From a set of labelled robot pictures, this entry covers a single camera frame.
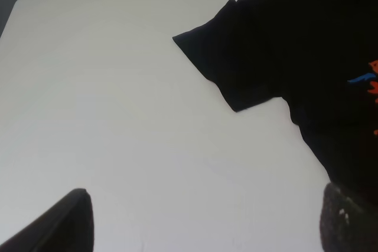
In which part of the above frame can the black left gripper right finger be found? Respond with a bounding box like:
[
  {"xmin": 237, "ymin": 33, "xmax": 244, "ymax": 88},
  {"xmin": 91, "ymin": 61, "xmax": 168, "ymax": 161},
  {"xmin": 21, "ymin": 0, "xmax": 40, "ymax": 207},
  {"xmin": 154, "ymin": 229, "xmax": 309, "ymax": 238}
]
[{"xmin": 320, "ymin": 182, "xmax": 377, "ymax": 252}]

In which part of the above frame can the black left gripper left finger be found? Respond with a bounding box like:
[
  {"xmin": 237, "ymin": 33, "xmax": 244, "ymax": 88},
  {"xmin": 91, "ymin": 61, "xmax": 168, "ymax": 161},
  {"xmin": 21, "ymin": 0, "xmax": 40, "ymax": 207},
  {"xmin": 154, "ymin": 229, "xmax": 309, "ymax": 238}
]
[{"xmin": 1, "ymin": 188, "xmax": 95, "ymax": 251}]

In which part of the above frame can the black printed t-shirt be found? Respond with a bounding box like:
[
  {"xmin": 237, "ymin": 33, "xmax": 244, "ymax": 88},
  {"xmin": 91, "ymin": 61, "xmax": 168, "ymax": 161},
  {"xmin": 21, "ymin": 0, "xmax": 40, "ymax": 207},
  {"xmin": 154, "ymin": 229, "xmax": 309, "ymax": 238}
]
[{"xmin": 173, "ymin": 0, "xmax": 377, "ymax": 202}]

